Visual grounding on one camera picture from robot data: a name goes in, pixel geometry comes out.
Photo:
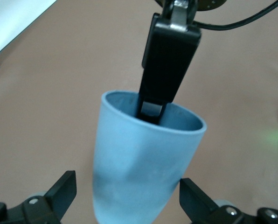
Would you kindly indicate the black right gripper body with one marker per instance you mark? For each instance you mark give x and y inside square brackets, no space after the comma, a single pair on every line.
[179,11]

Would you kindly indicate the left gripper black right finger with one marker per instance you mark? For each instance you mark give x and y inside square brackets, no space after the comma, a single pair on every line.
[195,203]

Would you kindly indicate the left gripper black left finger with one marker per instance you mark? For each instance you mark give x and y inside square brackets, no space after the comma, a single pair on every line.
[59,198]

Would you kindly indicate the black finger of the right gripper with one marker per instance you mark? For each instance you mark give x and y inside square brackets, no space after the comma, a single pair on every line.
[167,65]

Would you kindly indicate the blue plastic cup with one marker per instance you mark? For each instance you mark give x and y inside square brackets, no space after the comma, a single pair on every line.
[129,163]

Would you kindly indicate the brown table cover sheet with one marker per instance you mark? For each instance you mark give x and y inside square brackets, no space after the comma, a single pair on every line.
[48,116]

